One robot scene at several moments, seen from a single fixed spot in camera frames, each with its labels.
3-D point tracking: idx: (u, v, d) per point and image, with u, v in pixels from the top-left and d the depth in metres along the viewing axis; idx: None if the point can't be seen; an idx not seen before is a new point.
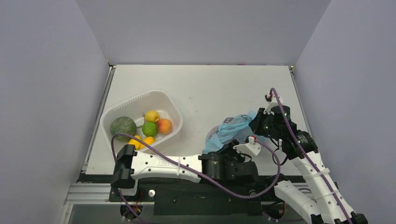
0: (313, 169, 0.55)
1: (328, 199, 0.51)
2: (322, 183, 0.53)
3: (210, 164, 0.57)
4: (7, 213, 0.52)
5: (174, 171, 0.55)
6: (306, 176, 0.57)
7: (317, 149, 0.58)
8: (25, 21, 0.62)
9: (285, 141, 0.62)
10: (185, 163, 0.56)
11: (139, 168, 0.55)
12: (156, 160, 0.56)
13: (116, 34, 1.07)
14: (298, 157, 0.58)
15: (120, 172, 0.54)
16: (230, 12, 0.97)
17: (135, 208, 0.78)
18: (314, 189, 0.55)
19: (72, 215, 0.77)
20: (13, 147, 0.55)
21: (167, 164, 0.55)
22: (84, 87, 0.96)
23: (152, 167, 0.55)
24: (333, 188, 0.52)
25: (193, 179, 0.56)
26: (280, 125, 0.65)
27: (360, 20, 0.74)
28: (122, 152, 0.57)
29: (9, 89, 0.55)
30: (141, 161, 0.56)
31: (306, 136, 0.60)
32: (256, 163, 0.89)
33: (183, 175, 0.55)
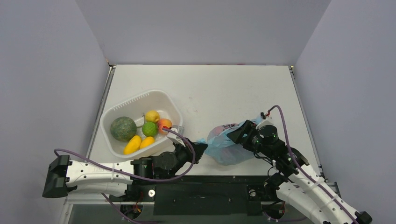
0: (310, 181, 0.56)
1: (331, 206, 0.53)
2: (321, 192, 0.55)
3: (140, 168, 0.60)
4: (7, 212, 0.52)
5: (109, 176, 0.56)
6: (306, 190, 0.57)
7: (307, 161, 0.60)
8: (25, 20, 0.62)
9: (278, 161, 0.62)
10: (120, 166, 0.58)
11: (74, 176, 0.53)
12: (91, 167, 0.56)
13: (116, 34, 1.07)
14: (293, 173, 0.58)
15: (54, 181, 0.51)
16: (230, 11, 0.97)
17: (135, 208, 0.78)
18: (316, 200, 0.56)
19: (71, 215, 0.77)
20: (13, 146, 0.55)
21: (102, 170, 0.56)
22: (84, 87, 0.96)
23: (88, 174, 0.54)
24: (332, 194, 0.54)
25: (126, 181, 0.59)
26: (271, 146, 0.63)
27: (360, 19, 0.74)
28: (55, 162, 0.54)
29: (9, 88, 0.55)
30: (76, 169, 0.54)
31: (295, 152, 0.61)
32: (255, 163, 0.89)
33: (119, 178, 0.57)
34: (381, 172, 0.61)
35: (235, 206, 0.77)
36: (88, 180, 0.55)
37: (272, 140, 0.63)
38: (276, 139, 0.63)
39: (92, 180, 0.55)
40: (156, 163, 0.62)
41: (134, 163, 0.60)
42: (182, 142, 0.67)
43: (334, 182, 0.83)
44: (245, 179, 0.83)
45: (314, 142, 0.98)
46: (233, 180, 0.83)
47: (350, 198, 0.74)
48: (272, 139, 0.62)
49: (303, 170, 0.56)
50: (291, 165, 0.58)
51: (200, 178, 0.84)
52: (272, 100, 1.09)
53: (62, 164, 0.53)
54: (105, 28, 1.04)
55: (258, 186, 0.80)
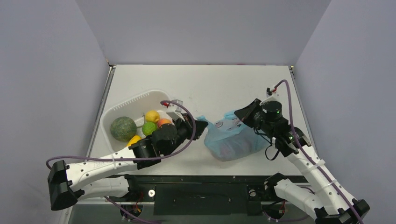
0: (308, 163, 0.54)
1: (328, 190, 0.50)
2: (321, 175, 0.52)
3: (140, 150, 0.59)
4: (8, 212, 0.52)
5: (111, 167, 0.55)
6: (305, 171, 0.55)
7: (309, 142, 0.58)
8: (25, 20, 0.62)
9: (279, 139, 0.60)
10: (119, 155, 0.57)
11: (75, 177, 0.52)
12: (90, 164, 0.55)
13: (116, 34, 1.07)
14: (293, 153, 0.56)
15: (58, 189, 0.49)
16: (229, 12, 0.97)
17: (135, 208, 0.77)
18: (313, 183, 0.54)
19: (72, 215, 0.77)
20: (13, 146, 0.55)
21: (102, 163, 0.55)
22: (84, 87, 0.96)
23: (89, 171, 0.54)
24: (331, 178, 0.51)
25: (130, 167, 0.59)
26: (272, 123, 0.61)
27: (360, 19, 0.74)
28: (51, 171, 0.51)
29: (10, 88, 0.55)
30: (76, 170, 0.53)
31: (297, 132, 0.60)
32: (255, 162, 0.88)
33: (122, 167, 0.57)
34: (381, 172, 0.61)
35: (235, 206, 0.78)
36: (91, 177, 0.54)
37: (274, 116, 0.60)
38: (279, 116, 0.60)
39: (95, 176, 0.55)
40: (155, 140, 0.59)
41: (132, 147, 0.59)
42: (182, 116, 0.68)
43: None
44: (245, 179, 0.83)
45: (314, 143, 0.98)
46: (233, 180, 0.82)
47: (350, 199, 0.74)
48: (275, 115, 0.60)
49: (303, 150, 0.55)
50: (292, 144, 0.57)
51: (200, 178, 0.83)
52: None
53: (60, 170, 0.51)
54: (106, 28, 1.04)
55: (258, 186, 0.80)
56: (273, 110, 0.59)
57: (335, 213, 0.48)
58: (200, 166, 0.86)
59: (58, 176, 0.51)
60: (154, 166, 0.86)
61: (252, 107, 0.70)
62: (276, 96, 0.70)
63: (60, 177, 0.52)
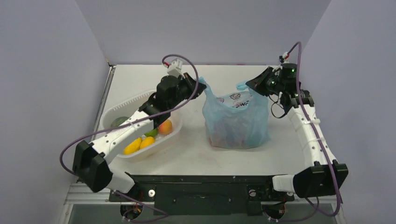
0: (304, 118, 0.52)
1: (312, 144, 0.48)
2: (310, 131, 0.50)
3: (150, 108, 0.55)
4: (7, 213, 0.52)
5: (132, 129, 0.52)
6: (297, 127, 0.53)
7: (312, 102, 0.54)
8: (26, 20, 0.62)
9: (284, 94, 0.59)
10: (135, 118, 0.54)
11: (104, 149, 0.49)
12: (113, 134, 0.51)
13: (116, 34, 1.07)
14: (292, 107, 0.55)
15: (93, 163, 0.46)
16: (229, 13, 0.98)
17: (135, 208, 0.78)
18: (301, 138, 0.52)
19: (71, 215, 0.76)
20: (13, 146, 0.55)
21: (123, 129, 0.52)
22: (84, 87, 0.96)
23: (115, 139, 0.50)
24: (320, 136, 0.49)
25: (150, 126, 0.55)
26: (284, 81, 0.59)
27: None
28: (77, 155, 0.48)
29: (10, 89, 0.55)
30: (101, 143, 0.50)
31: (305, 93, 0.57)
32: (255, 163, 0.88)
33: (142, 126, 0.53)
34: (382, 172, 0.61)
35: (235, 206, 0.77)
36: (119, 145, 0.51)
37: (290, 74, 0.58)
38: (294, 76, 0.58)
39: (123, 143, 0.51)
40: (159, 94, 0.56)
41: (142, 109, 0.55)
42: (182, 74, 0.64)
43: None
44: (245, 179, 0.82)
45: None
46: (233, 180, 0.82)
47: None
48: (289, 74, 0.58)
49: (302, 104, 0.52)
50: (294, 99, 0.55)
51: (200, 178, 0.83)
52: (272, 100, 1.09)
53: (85, 149, 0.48)
54: (106, 28, 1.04)
55: (258, 186, 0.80)
56: (287, 67, 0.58)
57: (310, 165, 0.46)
58: (200, 166, 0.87)
59: (88, 154, 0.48)
60: (154, 166, 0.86)
61: (265, 75, 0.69)
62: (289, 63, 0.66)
63: (89, 155, 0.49)
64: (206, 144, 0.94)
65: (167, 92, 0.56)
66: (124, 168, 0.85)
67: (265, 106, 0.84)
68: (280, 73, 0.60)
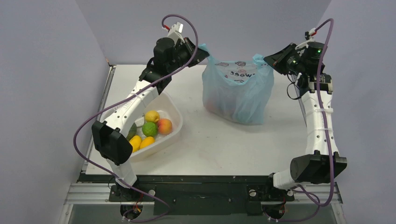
0: (317, 105, 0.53)
1: (317, 133, 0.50)
2: (320, 119, 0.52)
3: (149, 75, 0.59)
4: (7, 213, 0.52)
5: (139, 101, 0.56)
6: (308, 112, 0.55)
7: (330, 90, 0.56)
8: (26, 20, 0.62)
9: (302, 76, 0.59)
10: (137, 89, 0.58)
11: (119, 124, 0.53)
12: (122, 109, 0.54)
13: (116, 34, 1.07)
14: (308, 92, 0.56)
15: (112, 137, 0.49)
16: (229, 12, 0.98)
17: (135, 208, 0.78)
18: (309, 125, 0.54)
19: (72, 215, 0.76)
20: (13, 146, 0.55)
21: (129, 102, 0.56)
22: (84, 87, 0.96)
23: (125, 113, 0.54)
24: (328, 126, 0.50)
25: (153, 95, 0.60)
26: (307, 61, 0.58)
27: None
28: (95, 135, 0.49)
29: (10, 88, 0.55)
30: (113, 119, 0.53)
31: (326, 76, 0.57)
32: (255, 163, 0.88)
33: (146, 96, 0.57)
34: None
35: (235, 206, 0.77)
36: (130, 117, 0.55)
37: (314, 55, 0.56)
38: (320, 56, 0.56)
39: (132, 115, 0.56)
40: (156, 58, 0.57)
41: (143, 78, 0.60)
42: (182, 38, 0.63)
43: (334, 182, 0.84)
44: (245, 179, 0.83)
45: None
46: (233, 180, 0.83)
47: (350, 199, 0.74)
48: (314, 55, 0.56)
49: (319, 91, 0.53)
50: (312, 83, 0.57)
51: (200, 178, 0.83)
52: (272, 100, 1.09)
53: (102, 127, 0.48)
54: (106, 28, 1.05)
55: (258, 186, 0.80)
56: (314, 47, 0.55)
57: (310, 153, 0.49)
58: (200, 166, 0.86)
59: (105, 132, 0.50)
60: (155, 166, 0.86)
61: (286, 51, 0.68)
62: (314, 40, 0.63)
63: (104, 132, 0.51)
64: (206, 144, 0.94)
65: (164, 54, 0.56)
66: None
67: (259, 87, 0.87)
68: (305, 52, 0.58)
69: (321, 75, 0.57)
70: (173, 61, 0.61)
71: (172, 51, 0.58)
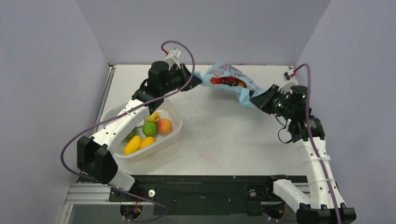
0: (313, 154, 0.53)
1: (320, 185, 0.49)
2: (320, 169, 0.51)
3: (142, 95, 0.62)
4: (7, 213, 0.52)
5: (130, 118, 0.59)
6: (305, 160, 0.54)
7: (323, 135, 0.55)
8: (25, 20, 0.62)
9: (292, 122, 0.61)
10: (129, 108, 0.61)
11: (107, 140, 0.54)
12: (111, 126, 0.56)
13: (116, 34, 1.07)
14: (302, 139, 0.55)
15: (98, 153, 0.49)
16: (229, 12, 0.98)
17: (135, 208, 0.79)
18: (310, 175, 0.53)
19: (72, 215, 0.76)
20: (12, 147, 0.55)
21: (119, 120, 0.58)
22: (84, 87, 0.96)
23: (114, 130, 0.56)
24: (328, 176, 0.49)
25: (144, 115, 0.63)
26: (295, 106, 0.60)
27: (361, 18, 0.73)
28: (80, 151, 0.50)
29: (9, 89, 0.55)
30: (102, 135, 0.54)
31: (315, 121, 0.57)
32: (256, 163, 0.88)
33: (137, 115, 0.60)
34: (382, 173, 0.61)
35: (235, 206, 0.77)
36: (118, 135, 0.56)
37: (300, 100, 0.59)
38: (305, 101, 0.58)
39: (121, 133, 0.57)
40: (151, 79, 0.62)
41: (135, 97, 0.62)
42: (178, 64, 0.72)
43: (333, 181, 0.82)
44: (245, 179, 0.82)
45: None
46: (233, 180, 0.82)
47: (350, 200, 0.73)
48: (300, 100, 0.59)
49: (312, 138, 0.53)
50: (303, 130, 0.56)
51: (200, 178, 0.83)
52: None
53: (88, 143, 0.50)
54: (106, 28, 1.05)
55: (258, 186, 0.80)
56: (298, 94, 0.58)
57: (316, 207, 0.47)
58: (200, 167, 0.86)
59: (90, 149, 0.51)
60: (154, 166, 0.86)
61: (271, 93, 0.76)
62: (293, 80, 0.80)
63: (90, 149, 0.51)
64: (206, 144, 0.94)
65: (159, 76, 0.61)
66: (125, 168, 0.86)
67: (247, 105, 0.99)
68: (290, 97, 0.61)
69: (310, 120, 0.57)
70: (165, 85, 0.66)
71: (165, 74, 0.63)
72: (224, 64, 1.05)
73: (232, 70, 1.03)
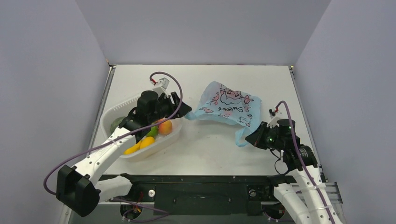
0: (309, 182, 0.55)
1: (320, 213, 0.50)
2: (317, 196, 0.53)
3: (130, 123, 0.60)
4: (7, 212, 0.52)
5: (116, 147, 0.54)
6: (303, 189, 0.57)
7: (316, 163, 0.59)
8: (26, 19, 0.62)
9: (286, 153, 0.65)
10: (116, 136, 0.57)
11: (89, 170, 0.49)
12: (95, 155, 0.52)
13: (116, 34, 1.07)
14: (297, 168, 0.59)
15: (79, 185, 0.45)
16: (229, 12, 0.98)
17: (135, 208, 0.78)
18: (309, 203, 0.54)
19: (71, 215, 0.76)
20: (12, 146, 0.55)
21: (103, 149, 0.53)
22: (85, 87, 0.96)
23: (98, 159, 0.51)
24: (327, 203, 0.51)
25: (131, 142, 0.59)
26: (284, 137, 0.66)
27: (360, 18, 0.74)
28: (60, 181, 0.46)
29: (9, 88, 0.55)
30: (84, 164, 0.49)
31: (307, 150, 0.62)
32: (257, 163, 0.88)
33: (124, 143, 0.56)
34: (382, 173, 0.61)
35: (235, 206, 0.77)
36: (103, 165, 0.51)
37: (286, 131, 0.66)
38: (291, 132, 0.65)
39: (106, 163, 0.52)
40: (139, 107, 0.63)
41: (123, 125, 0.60)
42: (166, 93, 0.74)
43: (334, 182, 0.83)
44: (245, 179, 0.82)
45: (314, 143, 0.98)
46: (233, 180, 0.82)
47: (351, 199, 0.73)
48: (286, 130, 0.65)
49: (306, 169, 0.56)
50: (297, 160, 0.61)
51: (200, 178, 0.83)
52: (272, 100, 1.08)
53: (69, 173, 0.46)
54: (106, 29, 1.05)
55: (258, 186, 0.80)
56: (284, 126, 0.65)
57: None
58: (200, 166, 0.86)
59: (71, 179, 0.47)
60: (154, 166, 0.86)
61: (261, 129, 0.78)
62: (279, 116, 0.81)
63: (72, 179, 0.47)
64: (205, 144, 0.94)
65: (148, 104, 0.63)
66: (125, 168, 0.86)
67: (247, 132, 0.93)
68: (279, 131, 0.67)
69: (302, 149, 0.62)
70: (153, 113, 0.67)
71: (154, 103, 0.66)
72: (215, 92, 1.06)
73: (223, 100, 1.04)
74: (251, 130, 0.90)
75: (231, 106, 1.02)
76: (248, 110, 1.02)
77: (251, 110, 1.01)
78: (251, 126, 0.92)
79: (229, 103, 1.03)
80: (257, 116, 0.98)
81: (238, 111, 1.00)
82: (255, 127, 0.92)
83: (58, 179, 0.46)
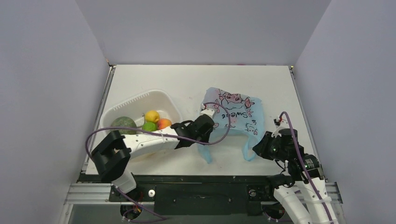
0: (315, 195, 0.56)
1: None
2: (322, 210, 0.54)
3: (178, 129, 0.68)
4: (7, 212, 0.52)
5: (160, 140, 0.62)
6: (307, 201, 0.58)
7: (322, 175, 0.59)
8: (25, 19, 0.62)
9: (291, 164, 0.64)
10: (164, 132, 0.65)
11: (132, 146, 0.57)
12: (143, 137, 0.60)
13: (116, 34, 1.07)
14: (302, 181, 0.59)
15: (119, 153, 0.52)
16: (229, 12, 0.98)
17: (135, 208, 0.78)
18: (314, 214, 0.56)
19: (72, 215, 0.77)
20: (12, 147, 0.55)
21: (152, 136, 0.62)
22: (85, 87, 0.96)
23: (143, 142, 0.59)
24: (332, 217, 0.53)
25: (171, 144, 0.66)
26: (287, 147, 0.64)
27: (360, 18, 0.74)
28: (107, 142, 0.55)
29: (8, 87, 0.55)
30: (132, 140, 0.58)
31: (313, 160, 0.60)
32: (257, 161, 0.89)
33: (168, 141, 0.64)
34: (382, 172, 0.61)
35: (234, 207, 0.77)
36: (144, 148, 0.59)
37: (290, 140, 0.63)
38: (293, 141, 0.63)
39: (145, 148, 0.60)
40: (196, 122, 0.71)
41: (173, 127, 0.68)
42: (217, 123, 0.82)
43: (334, 182, 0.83)
44: (245, 179, 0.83)
45: (314, 142, 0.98)
46: (233, 180, 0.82)
47: (351, 199, 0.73)
48: (290, 140, 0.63)
49: (313, 183, 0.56)
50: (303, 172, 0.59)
51: (200, 178, 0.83)
52: (272, 100, 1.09)
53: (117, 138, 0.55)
54: (106, 28, 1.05)
55: (258, 186, 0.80)
56: (287, 136, 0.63)
57: None
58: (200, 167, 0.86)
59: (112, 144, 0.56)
60: (156, 167, 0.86)
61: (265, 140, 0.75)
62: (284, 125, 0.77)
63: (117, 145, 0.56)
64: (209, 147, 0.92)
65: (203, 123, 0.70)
66: None
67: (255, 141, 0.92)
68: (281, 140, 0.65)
69: (309, 160, 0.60)
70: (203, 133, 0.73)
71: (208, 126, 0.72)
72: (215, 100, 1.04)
73: (225, 105, 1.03)
74: (257, 138, 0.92)
75: (235, 110, 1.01)
76: (251, 115, 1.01)
77: (254, 114, 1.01)
78: (258, 134, 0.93)
79: (232, 108, 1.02)
80: (260, 121, 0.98)
81: (243, 117, 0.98)
82: (262, 133, 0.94)
83: (106, 140, 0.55)
